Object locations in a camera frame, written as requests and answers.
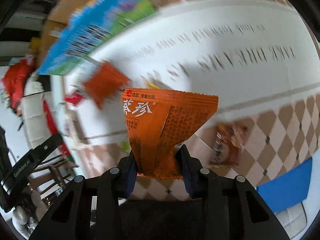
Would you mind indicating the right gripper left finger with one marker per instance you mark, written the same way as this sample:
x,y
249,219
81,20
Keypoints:
x,y
118,182

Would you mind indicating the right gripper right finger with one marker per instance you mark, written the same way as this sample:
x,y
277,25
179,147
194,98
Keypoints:
x,y
202,183

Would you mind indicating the brown pastry snack packet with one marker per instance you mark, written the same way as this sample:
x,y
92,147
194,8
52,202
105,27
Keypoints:
x,y
228,144

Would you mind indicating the orange seed snack packet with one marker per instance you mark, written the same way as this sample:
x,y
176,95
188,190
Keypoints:
x,y
158,122

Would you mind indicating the white padded chair near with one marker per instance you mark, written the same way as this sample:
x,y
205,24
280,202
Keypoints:
x,y
42,118

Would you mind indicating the blue mat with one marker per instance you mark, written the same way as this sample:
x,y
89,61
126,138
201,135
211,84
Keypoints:
x,y
287,190

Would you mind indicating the patterned table mat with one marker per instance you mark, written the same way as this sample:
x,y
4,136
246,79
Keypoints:
x,y
258,56

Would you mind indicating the small red snack packet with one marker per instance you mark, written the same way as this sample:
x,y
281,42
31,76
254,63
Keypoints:
x,y
74,98

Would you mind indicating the red bag pile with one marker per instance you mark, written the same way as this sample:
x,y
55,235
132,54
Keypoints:
x,y
15,79

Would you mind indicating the small orange foil packet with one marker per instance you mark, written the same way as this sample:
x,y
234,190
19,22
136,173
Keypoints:
x,y
105,81

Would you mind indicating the cardboard box with blue print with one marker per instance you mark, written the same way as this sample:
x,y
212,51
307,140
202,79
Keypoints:
x,y
75,28

